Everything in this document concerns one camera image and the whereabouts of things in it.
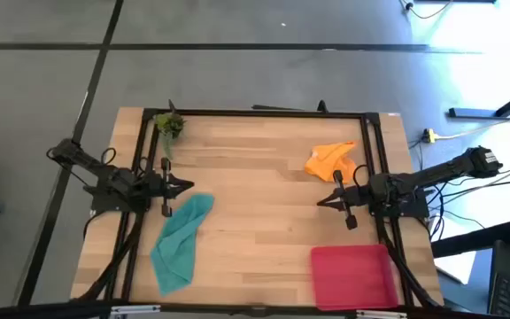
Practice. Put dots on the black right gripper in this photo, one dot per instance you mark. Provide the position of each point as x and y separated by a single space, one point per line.
357 197

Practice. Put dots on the white paper sheet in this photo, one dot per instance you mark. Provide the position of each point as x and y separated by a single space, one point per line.
456 266

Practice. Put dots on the black floor beam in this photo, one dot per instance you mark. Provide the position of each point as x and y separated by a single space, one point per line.
472 241

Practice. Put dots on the blue floor bar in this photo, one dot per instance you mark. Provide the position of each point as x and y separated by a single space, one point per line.
472 113

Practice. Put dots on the yellow power plug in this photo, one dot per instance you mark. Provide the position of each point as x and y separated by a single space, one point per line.
428 135

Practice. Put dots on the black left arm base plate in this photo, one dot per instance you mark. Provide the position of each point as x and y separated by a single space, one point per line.
104 206

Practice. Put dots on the black aluminium table frame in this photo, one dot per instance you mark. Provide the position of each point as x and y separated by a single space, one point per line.
259 113

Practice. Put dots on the orange microfiber towel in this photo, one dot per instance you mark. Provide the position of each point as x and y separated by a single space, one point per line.
326 161

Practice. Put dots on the red plastic basket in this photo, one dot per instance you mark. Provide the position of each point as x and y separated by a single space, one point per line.
352 277

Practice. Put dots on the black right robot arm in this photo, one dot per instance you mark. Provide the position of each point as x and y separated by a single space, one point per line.
441 170

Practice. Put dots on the teal microfiber towel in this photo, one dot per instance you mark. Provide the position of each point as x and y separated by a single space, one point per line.
180 243

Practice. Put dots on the silver metal bracket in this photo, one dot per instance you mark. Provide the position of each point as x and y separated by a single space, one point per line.
135 309
381 314

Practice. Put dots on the small potted green plant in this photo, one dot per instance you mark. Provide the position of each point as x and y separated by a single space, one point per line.
170 125

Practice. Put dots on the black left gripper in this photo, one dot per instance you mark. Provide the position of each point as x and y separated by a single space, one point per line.
155 186

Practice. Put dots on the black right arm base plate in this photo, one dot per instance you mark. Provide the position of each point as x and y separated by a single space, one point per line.
419 206

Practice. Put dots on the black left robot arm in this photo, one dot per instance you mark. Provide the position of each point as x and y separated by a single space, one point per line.
113 177

